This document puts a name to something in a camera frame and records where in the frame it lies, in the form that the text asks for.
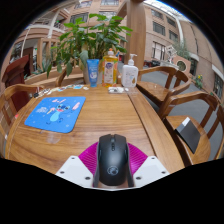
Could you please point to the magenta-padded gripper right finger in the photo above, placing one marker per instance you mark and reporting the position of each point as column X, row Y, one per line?
column 151, row 170

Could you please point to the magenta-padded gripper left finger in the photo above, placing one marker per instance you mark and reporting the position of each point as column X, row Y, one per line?
column 75, row 170

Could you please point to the black computer mouse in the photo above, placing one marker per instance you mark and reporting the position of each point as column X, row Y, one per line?
column 113, row 160

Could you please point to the blue cartoon mouse pad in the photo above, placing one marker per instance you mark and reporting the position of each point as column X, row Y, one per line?
column 55, row 115

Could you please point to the wooden armchair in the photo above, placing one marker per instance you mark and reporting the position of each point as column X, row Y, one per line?
column 61, row 78
column 6, row 96
column 156, row 90
column 180, row 131
column 220, row 133

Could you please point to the black notebook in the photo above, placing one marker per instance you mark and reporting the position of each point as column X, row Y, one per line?
column 189, row 134

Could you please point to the blue cartoon sticker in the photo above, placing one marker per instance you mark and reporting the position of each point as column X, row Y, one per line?
column 78, row 87

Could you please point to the small white packet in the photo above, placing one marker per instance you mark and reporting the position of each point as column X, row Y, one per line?
column 115, row 89

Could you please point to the white pump bottle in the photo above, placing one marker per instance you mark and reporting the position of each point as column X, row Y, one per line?
column 130, row 75

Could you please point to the blue tube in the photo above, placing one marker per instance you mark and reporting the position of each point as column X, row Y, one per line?
column 93, row 73

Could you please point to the yellow liquid bottle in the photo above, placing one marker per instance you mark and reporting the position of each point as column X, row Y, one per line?
column 110, row 70

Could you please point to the green plant in white pot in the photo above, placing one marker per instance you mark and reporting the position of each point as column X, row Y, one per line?
column 86, row 36

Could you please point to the dark red wooden pedestal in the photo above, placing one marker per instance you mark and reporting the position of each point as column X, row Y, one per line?
column 15, row 71

